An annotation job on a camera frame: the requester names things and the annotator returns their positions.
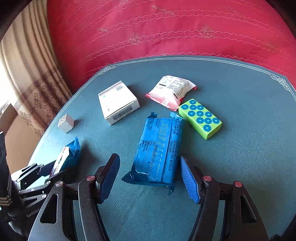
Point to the blue white soap packet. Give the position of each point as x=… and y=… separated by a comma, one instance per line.
x=67, y=158

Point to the white cardboard box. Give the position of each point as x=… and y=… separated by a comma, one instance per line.
x=117, y=102

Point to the red quilted mattress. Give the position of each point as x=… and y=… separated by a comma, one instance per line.
x=88, y=35

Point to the beige patterned curtain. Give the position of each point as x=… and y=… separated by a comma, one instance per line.
x=38, y=90

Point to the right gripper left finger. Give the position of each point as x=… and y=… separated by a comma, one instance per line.
x=55, y=220

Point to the red white snack sachet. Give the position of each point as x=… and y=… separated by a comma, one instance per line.
x=170, y=91

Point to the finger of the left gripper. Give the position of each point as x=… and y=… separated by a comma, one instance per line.
x=24, y=177
x=36, y=195

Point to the small white cube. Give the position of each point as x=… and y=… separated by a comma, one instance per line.
x=66, y=123

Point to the teal table mat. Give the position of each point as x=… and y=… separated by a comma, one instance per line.
x=256, y=144

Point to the brown cardboard box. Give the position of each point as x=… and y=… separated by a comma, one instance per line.
x=20, y=139

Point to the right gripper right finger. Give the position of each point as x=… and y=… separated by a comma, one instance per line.
x=241, y=221

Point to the dark blue foil packet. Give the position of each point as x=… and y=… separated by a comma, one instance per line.
x=156, y=159

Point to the green box blue dots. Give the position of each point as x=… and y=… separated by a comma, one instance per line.
x=200, y=118

